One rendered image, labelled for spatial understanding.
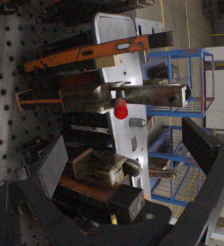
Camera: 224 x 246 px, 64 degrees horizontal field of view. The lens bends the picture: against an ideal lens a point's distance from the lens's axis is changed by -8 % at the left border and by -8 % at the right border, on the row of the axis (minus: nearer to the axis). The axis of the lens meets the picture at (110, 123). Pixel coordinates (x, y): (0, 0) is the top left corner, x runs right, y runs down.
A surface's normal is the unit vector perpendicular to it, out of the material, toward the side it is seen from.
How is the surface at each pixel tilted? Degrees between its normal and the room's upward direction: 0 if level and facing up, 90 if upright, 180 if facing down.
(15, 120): 0
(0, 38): 0
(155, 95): 99
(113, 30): 0
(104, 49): 90
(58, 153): 33
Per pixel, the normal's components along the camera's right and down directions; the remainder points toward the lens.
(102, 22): 0.81, 0.07
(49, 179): 0.99, -0.15
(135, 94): -0.67, 0.35
